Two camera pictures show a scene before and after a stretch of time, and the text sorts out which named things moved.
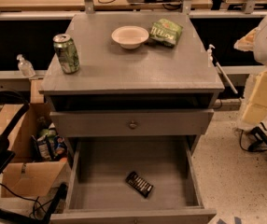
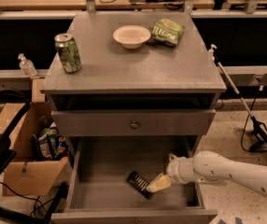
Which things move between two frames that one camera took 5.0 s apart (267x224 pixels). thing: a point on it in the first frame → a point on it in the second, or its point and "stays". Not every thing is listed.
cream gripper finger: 247,42 → 181,170
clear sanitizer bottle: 25,67 stays
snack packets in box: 48,146 stays
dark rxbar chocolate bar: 139,184 stays
